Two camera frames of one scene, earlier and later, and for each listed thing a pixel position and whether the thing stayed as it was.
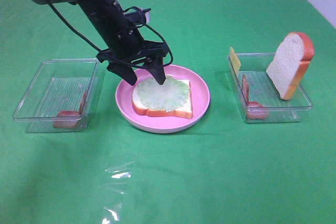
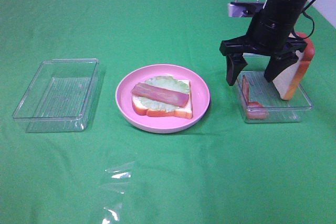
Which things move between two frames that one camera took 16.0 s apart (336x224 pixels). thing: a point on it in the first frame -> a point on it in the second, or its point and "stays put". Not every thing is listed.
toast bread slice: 185,112 stays put
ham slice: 69,119 -> 161,95
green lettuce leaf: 170,95 stays put
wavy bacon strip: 255,111 stays put
